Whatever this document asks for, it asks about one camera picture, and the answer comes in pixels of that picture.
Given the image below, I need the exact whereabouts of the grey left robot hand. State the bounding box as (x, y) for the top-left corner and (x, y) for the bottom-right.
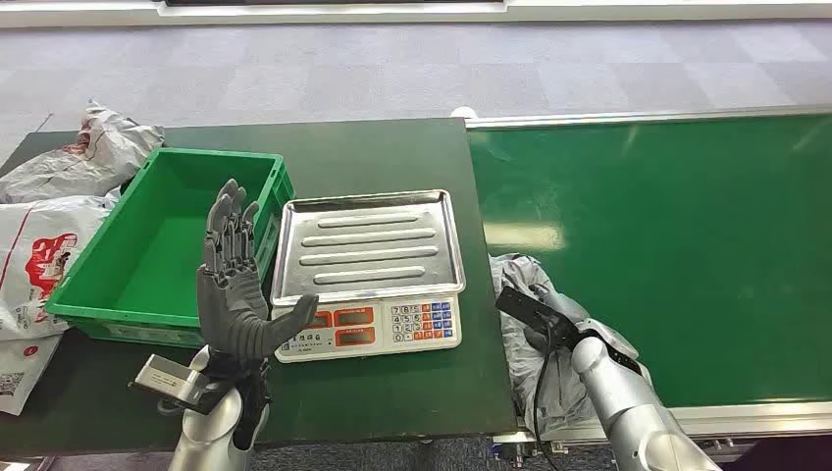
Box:
(196, 179), (320, 362)

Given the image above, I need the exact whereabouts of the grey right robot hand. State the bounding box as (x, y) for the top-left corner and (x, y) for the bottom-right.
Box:
(523, 287), (591, 355)

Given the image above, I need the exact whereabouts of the grey plastic mailer package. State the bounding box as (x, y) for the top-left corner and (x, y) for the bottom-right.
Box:
(489, 253), (602, 440)

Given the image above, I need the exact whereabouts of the green plastic basket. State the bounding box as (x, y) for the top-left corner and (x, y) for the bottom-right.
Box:
(43, 147), (297, 349)

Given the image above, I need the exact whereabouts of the crumpled grey mailer package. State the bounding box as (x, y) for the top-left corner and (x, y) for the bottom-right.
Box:
(0, 100), (166, 204)

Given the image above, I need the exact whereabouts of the green conveyor belt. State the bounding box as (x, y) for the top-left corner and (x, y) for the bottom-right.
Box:
(464, 103), (832, 469)

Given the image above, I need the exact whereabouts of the white scale with steel tray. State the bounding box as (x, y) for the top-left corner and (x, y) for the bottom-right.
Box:
(269, 189), (467, 364)

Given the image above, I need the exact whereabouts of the white mailer with red print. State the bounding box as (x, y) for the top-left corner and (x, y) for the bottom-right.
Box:
(0, 191), (122, 342)

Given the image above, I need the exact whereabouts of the white mailer with QR code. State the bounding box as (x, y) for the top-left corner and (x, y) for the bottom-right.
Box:
(0, 333), (67, 417)

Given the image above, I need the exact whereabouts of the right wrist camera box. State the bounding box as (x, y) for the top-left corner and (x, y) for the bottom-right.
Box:
(494, 286), (580, 349)

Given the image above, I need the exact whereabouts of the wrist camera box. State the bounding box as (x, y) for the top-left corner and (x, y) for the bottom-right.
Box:
(130, 353), (219, 414)
(494, 286), (580, 349)

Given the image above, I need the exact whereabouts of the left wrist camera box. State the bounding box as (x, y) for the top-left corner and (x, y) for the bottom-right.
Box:
(130, 353), (219, 414)

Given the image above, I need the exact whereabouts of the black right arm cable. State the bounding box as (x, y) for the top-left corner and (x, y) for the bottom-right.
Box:
(531, 325), (555, 456)

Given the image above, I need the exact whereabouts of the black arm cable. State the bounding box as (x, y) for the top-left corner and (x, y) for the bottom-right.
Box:
(233, 360), (272, 451)
(531, 325), (555, 456)

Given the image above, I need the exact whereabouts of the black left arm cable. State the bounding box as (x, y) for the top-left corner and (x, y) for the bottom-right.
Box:
(233, 360), (272, 451)

